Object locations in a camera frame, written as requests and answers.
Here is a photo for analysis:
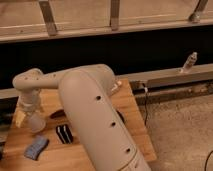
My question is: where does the small bottle on ledge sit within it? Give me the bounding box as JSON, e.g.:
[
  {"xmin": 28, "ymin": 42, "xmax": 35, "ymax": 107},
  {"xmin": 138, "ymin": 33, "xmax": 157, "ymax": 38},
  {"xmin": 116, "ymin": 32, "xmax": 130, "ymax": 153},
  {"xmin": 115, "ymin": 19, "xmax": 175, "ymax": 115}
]
[{"xmin": 180, "ymin": 52, "xmax": 198, "ymax": 73}]

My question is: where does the metal window bracket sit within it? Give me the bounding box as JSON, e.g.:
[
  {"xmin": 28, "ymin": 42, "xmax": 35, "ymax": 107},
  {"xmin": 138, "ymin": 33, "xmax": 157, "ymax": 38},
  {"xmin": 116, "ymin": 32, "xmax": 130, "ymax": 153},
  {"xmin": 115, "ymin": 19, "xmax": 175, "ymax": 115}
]
[
  {"xmin": 189, "ymin": 0, "xmax": 208, "ymax": 23},
  {"xmin": 38, "ymin": 0, "xmax": 57, "ymax": 36},
  {"xmin": 110, "ymin": 0, "xmax": 120, "ymax": 31}
]

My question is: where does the metal window bracket right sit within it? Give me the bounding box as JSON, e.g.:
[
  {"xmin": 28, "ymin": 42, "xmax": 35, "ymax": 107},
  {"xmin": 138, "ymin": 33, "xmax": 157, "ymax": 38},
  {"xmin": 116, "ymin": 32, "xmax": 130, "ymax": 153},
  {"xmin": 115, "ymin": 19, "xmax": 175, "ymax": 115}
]
[{"xmin": 189, "ymin": 0, "xmax": 208, "ymax": 23}]

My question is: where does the metal window bracket middle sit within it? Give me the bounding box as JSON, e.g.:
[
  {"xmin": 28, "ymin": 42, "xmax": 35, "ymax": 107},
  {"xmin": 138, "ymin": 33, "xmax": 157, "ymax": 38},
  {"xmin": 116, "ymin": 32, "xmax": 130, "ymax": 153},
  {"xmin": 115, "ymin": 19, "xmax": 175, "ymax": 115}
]
[{"xmin": 110, "ymin": 0, "xmax": 120, "ymax": 31}]

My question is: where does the green bowl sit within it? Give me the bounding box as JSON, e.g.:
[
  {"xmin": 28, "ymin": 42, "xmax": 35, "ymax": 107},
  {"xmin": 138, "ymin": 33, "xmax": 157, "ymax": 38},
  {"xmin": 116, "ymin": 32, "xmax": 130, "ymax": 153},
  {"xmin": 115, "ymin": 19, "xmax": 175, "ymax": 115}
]
[{"xmin": 116, "ymin": 110, "xmax": 125, "ymax": 124}]

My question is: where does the black cable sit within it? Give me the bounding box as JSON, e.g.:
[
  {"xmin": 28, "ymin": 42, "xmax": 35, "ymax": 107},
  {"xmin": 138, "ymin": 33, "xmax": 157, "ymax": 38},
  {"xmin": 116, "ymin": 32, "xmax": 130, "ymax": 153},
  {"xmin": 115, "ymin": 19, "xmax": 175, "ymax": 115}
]
[{"xmin": 141, "ymin": 83, "xmax": 150, "ymax": 129}]

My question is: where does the blue sponge cloth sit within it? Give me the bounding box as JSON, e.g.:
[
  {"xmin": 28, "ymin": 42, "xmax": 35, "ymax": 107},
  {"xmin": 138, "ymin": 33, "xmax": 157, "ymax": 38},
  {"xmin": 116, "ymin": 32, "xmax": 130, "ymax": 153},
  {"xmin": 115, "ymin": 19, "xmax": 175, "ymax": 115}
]
[{"xmin": 24, "ymin": 136, "xmax": 49, "ymax": 160}]

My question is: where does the black white striped eraser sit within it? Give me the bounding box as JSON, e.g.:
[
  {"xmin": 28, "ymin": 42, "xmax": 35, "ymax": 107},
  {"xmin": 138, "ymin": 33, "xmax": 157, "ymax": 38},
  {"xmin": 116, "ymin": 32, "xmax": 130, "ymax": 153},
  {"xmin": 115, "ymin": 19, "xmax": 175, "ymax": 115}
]
[{"xmin": 56, "ymin": 124, "xmax": 73, "ymax": 144}]

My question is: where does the white tube package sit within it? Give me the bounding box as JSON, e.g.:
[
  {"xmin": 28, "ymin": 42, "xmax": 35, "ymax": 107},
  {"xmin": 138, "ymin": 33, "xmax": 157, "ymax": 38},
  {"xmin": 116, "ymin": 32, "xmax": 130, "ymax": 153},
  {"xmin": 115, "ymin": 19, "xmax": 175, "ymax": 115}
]
[{"xmin": 111, "ymin": 80, "xmax": 122, "ymax": 94}]

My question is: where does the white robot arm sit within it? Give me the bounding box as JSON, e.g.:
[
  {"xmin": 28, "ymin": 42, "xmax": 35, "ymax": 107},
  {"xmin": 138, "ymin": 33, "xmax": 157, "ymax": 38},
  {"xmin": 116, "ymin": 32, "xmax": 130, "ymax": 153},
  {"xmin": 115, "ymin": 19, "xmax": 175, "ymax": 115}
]
[{"xmin": 12, "ymin": 64, "xmax": 151, "ymax": 171}]

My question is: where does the metal window bracket left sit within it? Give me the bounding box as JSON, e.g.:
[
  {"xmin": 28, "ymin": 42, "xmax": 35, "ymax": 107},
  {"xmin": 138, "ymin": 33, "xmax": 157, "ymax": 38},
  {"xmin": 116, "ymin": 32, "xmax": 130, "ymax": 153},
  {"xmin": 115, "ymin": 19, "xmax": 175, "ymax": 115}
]
[{"xmin": 38, "ymin": 0, "xmax": 57, "ymax": 36}]

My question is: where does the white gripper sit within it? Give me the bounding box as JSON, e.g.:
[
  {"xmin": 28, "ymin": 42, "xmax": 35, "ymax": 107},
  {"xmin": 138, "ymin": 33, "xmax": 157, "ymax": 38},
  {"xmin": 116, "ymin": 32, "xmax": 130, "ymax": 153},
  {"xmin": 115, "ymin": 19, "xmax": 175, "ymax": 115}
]
[{"xmin": 15, "ymin": 90, "xmax": 42, "ymax": 128}]

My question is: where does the dark red chili pepper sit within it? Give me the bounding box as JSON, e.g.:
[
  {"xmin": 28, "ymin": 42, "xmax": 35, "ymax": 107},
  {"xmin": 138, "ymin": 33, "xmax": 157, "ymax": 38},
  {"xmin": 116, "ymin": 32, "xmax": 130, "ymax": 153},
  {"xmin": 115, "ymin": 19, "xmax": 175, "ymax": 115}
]
[{"xmin": 50, "ymin": 109, "xmax": 65, "ymax": 119}]

